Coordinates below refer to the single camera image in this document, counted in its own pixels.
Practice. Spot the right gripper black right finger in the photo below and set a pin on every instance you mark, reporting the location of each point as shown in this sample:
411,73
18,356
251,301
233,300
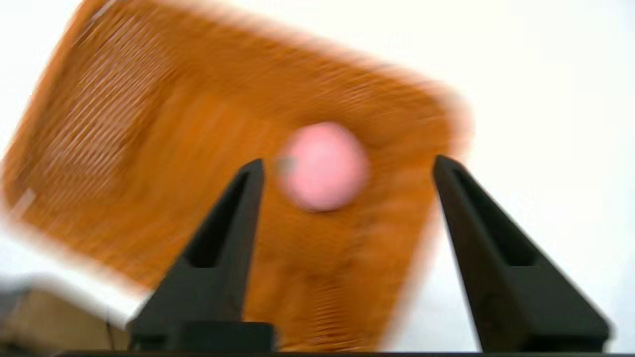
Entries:
511,292

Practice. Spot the cardboard box with white labels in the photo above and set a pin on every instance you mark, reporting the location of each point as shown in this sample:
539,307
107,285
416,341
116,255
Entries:
49,317

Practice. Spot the orange wicker basket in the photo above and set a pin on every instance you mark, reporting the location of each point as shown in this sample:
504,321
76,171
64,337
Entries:
149,148

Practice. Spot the pink peach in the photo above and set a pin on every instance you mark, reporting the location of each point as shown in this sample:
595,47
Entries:
325,168

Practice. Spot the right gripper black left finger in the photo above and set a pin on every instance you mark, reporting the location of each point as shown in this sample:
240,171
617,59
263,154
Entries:
213,277

